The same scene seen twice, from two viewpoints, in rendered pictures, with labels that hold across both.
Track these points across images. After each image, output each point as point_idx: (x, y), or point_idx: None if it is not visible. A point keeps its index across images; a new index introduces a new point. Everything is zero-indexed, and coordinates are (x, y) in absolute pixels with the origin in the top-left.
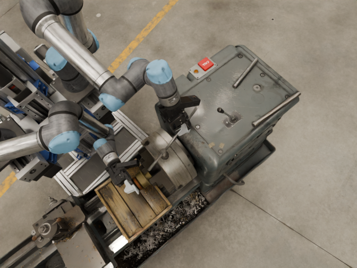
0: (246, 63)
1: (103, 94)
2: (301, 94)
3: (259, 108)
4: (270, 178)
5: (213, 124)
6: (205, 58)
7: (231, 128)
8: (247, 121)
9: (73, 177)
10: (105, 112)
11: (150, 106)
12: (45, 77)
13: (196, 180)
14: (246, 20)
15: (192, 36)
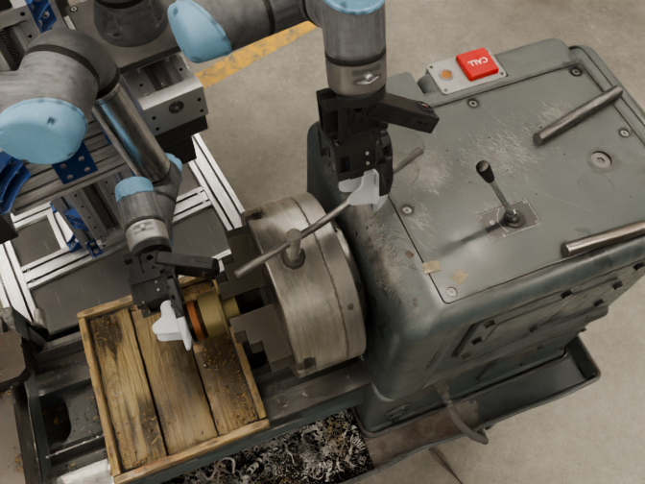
0: (586, 92)
1: (181, 2)
2: None
3: (593, 212)
4: (560, 466)
5: (453, 217)
6: (481, 51)
7: (501, 241)
8: (551, 236)
9: (38, 292)
10: (177, 125)
11: (295, 181)
12: (60, 6)
13: (358, 377)
14: (604, 47)
15: (454, 46)
